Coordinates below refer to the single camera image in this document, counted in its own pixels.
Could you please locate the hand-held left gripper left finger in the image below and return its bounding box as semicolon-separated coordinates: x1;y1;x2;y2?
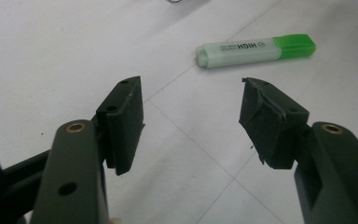
95;76;146;176

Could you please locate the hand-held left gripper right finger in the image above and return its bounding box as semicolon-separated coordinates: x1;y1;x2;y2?
238;77;310;171

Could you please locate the green highlighter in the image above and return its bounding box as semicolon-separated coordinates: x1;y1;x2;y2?
194;33;317;69

